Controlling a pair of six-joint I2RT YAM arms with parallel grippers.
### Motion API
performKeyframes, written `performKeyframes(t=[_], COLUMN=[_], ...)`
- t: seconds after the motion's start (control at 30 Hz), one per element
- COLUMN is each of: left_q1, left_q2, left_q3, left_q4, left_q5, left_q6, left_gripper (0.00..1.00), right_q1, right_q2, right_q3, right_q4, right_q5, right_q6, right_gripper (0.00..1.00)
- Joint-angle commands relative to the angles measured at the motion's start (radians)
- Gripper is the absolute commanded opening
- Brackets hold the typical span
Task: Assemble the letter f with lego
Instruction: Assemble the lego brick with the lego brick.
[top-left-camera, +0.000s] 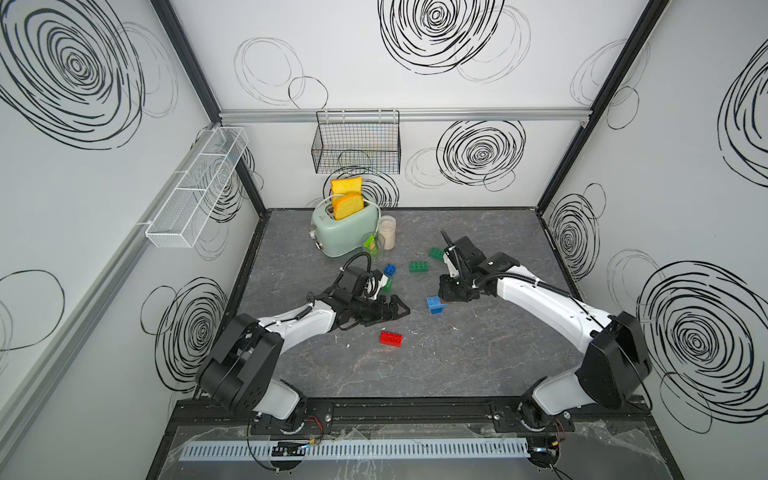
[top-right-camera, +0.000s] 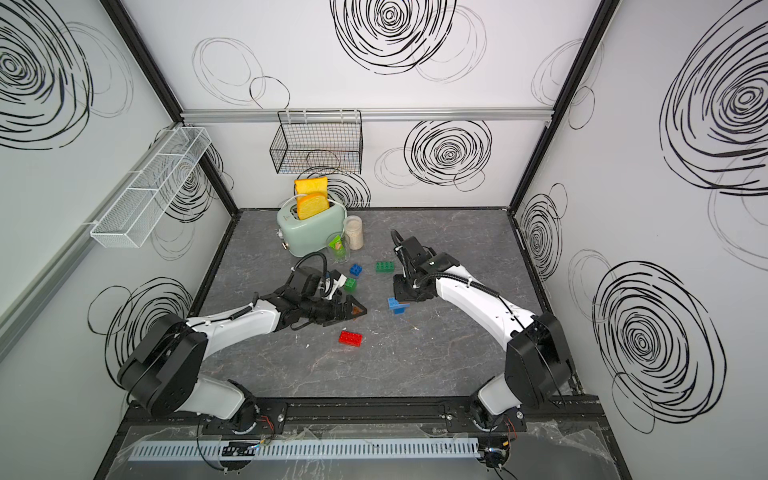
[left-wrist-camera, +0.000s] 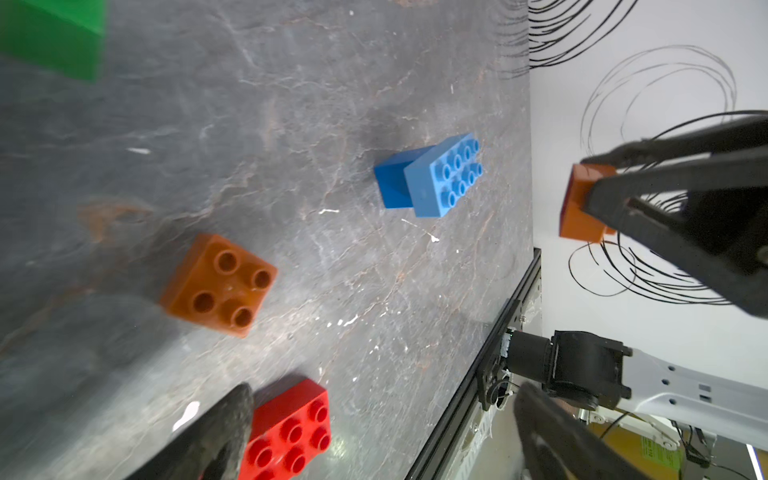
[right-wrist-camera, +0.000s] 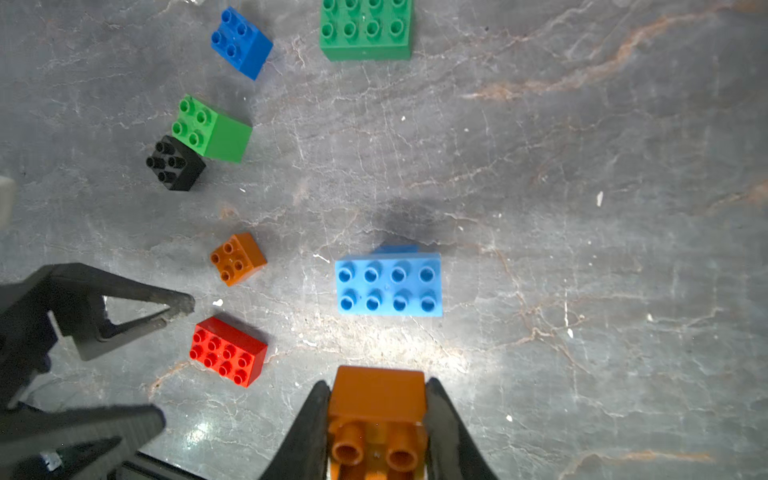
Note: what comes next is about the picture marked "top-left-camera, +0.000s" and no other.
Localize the black front rail frame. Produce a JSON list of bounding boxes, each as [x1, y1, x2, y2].
[[165, 396, 651, 436]]

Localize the mint green toaster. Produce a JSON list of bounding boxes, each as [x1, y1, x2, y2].
[[309, 198, 381, 258]]

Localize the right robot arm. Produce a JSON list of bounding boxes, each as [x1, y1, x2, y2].
[[438, 232, 652, 432]]

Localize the black wire basket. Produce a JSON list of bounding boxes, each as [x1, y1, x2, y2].
[[311, 110, 402, 174]]

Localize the beige speckled cup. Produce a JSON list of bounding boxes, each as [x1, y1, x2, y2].
[[378, 215, 397, 251]]

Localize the white mesh wall shelf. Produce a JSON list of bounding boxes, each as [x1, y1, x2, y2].
[[145, 126, 248, 249]]

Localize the white slotted cable duct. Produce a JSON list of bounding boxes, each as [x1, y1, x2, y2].
[[179, 438, 532, 462]]

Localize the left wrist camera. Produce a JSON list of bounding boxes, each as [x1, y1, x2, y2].
[[367, 275, 390, 300]]

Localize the front orange toast slice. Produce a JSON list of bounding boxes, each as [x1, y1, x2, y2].
[[332, 193, 365, 221]]

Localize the clear glass with green packets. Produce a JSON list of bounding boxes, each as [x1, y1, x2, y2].
[[361, 232, 385, 264]]

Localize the red long lego brick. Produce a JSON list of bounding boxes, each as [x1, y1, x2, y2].
[[379, 331, 403, 348]]

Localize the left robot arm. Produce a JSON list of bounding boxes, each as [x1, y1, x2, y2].
[[195, 266, 410, 425]]

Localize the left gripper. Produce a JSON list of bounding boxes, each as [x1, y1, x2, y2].
[[348, 294, 408, 325]]

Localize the dark green long lego brick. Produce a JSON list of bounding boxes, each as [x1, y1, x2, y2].
[[429, 247, 445, 261]]

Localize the rear yellow toast slice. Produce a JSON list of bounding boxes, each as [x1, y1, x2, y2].
[[331, 176, 363, 196]]

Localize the light blue long lego brick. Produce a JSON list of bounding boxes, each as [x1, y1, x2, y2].
[[426, 296, 443, 315]]

